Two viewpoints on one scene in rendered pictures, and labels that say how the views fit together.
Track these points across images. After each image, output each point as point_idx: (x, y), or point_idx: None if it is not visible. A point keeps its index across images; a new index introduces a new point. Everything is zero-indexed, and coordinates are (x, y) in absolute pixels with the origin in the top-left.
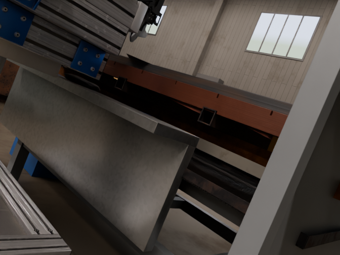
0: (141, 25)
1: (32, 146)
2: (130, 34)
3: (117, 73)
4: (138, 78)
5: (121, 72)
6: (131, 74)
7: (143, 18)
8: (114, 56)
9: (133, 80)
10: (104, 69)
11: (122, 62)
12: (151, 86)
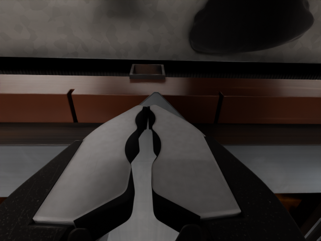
0: (55, 169)
1: None
2: (153, 111)
3: (183, 81)
4: (83, 82)
5: (165, 83)
6: (117, 84)
7: (15, 234)
8: (288, 138)
9: (103, 78)
10: (248, 82)
11: (224, 130)
12: (25, 78)
